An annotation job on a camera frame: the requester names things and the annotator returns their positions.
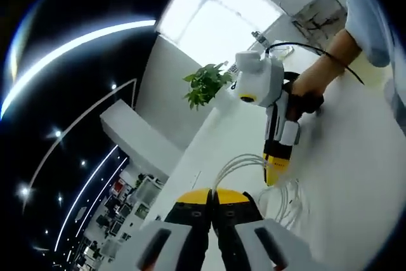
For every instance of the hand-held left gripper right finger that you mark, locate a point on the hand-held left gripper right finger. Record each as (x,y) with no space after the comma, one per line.
(250,242)

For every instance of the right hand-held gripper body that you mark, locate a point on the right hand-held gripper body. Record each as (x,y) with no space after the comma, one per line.
(257,77)

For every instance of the long ceiling light strip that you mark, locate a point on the long ceiling light strip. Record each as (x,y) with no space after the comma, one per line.
(95,34)

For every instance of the red display board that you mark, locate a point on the red display board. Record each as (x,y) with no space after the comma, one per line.
(119,186)

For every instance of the person's right hand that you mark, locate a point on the person's right hand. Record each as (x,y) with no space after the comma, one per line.
(306,104)

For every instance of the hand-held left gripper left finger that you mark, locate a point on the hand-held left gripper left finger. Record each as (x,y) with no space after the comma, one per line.
(171,242)

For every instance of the green potted plant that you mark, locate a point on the green potted plant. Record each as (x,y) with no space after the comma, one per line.
(206,83)

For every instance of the person's light blue shirt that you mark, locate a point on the person's light blue shirt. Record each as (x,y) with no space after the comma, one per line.
(364,14)

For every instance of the grey frame table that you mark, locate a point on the grey frame table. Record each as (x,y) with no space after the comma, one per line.
(317,17)

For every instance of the white desktop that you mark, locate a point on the white desktop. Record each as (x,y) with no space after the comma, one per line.
(349,172)

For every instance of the small grey desk gadget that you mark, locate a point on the small grey desk gadget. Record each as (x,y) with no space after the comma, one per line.
(260,37)

